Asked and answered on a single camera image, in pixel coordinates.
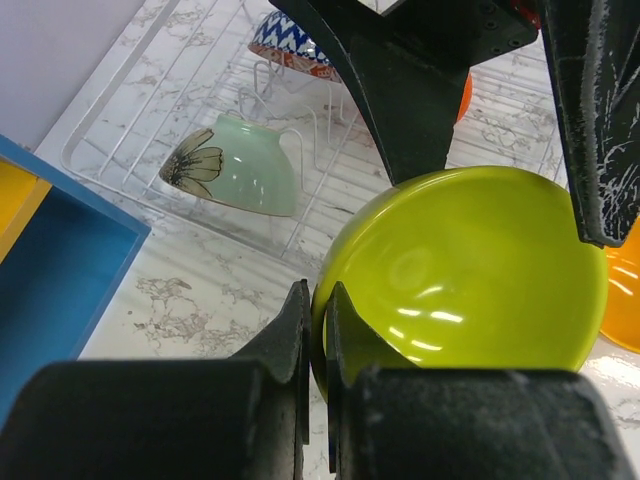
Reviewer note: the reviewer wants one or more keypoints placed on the blue shelf unit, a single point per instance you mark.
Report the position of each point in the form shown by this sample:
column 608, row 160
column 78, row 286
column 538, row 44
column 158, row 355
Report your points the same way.
column 61, row 274

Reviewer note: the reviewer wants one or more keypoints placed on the lime green bowl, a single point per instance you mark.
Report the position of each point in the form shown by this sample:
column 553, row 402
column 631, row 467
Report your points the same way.
column 474, row 267

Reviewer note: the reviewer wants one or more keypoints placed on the mint green flower bowl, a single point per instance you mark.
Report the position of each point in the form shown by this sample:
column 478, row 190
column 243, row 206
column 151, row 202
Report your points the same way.
column 237, row 164

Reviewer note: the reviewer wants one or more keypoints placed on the red-orange bowl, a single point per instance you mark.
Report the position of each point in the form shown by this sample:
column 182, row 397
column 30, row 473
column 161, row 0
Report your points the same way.
column 466, row 97

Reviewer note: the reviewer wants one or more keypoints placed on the white wire dish rack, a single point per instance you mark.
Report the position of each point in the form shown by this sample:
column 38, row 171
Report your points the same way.
column 176, row 67

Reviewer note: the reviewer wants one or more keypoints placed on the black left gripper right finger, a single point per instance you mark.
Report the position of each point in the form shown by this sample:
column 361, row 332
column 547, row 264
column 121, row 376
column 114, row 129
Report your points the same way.
column 388, row 419

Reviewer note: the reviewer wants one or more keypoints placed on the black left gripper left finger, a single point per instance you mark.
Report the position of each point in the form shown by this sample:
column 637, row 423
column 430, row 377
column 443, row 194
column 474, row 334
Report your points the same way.
column 245, row 416

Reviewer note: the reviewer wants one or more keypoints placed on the yellow-orange bowl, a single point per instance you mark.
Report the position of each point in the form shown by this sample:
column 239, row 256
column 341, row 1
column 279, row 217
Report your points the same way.
column 621, row 319

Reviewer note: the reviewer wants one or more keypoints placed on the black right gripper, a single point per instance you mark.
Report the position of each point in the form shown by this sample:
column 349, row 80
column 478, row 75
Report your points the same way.
column 406, row 69

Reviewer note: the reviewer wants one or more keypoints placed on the blue patterned red-inside bowl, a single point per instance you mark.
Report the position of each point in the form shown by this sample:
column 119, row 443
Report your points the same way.
column 280, row 40

